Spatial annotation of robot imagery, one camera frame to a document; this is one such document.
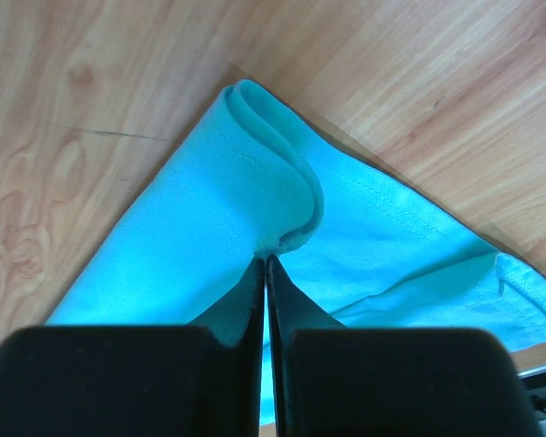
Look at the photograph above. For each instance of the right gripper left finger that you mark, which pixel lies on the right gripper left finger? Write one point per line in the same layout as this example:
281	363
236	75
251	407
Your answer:
198	379

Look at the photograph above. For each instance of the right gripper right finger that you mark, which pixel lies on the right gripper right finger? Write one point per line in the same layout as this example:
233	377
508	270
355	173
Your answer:
333	381

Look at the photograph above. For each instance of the teal t shirt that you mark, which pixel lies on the teal t shirt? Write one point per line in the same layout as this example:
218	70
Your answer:
253	181

